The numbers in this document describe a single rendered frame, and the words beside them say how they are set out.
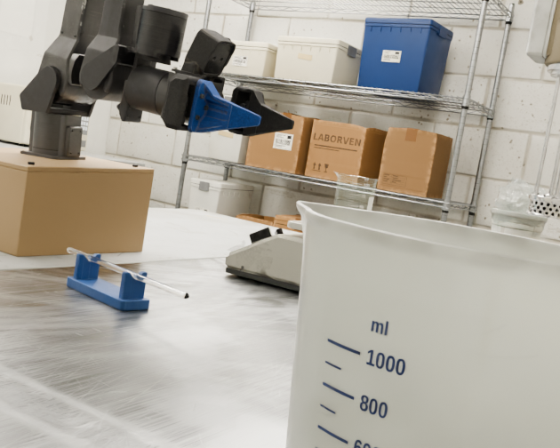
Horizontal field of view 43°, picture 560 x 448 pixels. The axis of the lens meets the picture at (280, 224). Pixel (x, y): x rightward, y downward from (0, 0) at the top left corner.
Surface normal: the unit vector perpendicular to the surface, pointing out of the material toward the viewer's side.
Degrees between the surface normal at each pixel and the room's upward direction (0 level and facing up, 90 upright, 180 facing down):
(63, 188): 90
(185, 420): 0
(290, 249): 90
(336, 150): 90
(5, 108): 90
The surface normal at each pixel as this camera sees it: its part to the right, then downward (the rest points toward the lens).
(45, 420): 0.17, -0.98
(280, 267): -0.45, 0.01
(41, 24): 0.84, 0.19
